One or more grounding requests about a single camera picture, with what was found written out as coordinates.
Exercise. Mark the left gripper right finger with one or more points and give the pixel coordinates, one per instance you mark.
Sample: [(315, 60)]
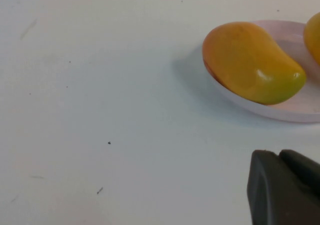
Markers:
[(305, 170)]

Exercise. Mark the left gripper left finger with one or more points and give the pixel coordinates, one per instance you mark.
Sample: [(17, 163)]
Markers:
[(275, 200)]

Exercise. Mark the orange-yellow toy mango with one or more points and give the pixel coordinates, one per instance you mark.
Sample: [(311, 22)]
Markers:
[(313, 37), (245, 60)]

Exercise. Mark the pink round plate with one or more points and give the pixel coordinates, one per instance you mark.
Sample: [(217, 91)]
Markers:
[(287, 42)]

